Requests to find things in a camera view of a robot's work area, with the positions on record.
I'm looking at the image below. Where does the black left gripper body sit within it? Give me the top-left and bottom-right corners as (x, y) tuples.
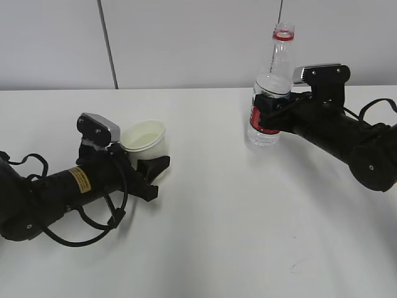
(76, 143), (158, 202)

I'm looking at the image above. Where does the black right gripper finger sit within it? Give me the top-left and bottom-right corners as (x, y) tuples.
(256, 116), (280, 135)
(254, 94), (293, 117)

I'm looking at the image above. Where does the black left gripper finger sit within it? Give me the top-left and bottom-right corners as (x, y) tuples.
(137, 155), (171, 183)

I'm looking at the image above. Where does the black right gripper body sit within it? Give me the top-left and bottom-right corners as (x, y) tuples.
(272, 91), (344, 133)

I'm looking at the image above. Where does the clear water bottle red label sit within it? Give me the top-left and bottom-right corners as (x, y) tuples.
(247, 22), (295, 147)

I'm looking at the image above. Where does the white paper cup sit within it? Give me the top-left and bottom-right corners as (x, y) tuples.
(120, 119), (171, 185)

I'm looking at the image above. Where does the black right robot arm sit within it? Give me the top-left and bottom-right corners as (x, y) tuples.
(254, 92), (396, 192)

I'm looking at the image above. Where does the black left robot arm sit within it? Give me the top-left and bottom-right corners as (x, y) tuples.
(1, 143), (170, 247)

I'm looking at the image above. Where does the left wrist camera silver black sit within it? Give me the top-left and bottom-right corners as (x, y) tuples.
(77, 112), (120, 148)

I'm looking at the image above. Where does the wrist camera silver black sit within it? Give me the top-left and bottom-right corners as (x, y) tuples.
(77, 112), (120, 148)
(292, 63), (351, 109)

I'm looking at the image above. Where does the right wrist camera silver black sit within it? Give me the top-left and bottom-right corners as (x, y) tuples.
(292, 63), (351, 109)

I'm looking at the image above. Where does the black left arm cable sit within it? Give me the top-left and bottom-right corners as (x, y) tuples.
(6, 148), (131, 248)

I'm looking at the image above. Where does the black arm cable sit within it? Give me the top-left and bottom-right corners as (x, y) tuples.
(342, 98), (397, 124)
(6, 148), (131, 248)

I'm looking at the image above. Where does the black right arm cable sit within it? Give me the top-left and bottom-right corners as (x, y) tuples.
(342, 98), (397, 124)

